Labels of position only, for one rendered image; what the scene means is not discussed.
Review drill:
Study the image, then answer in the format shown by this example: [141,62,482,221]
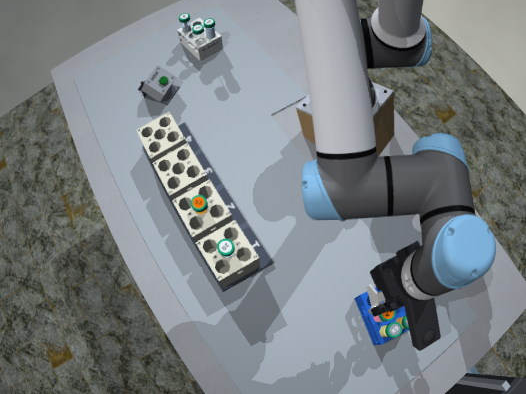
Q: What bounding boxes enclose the cream tube adapter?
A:
[172,179,233,242]
[153,143,208,200]
[196,220,260,287]
[137,112,186,163]

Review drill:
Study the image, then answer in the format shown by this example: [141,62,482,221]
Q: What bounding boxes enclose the white tube rack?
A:
[177,18,223,62]

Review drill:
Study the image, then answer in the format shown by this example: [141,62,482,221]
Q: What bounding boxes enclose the blue tube rack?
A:
[354,292,406,345]

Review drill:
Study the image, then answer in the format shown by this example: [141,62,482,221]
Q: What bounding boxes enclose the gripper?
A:
[367,241,423,317]

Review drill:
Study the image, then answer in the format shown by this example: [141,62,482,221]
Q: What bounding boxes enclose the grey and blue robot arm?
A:
[295,0,496,351]

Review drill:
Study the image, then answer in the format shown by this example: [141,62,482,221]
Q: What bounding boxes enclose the light grey flat mat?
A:
[74,5,478,394]

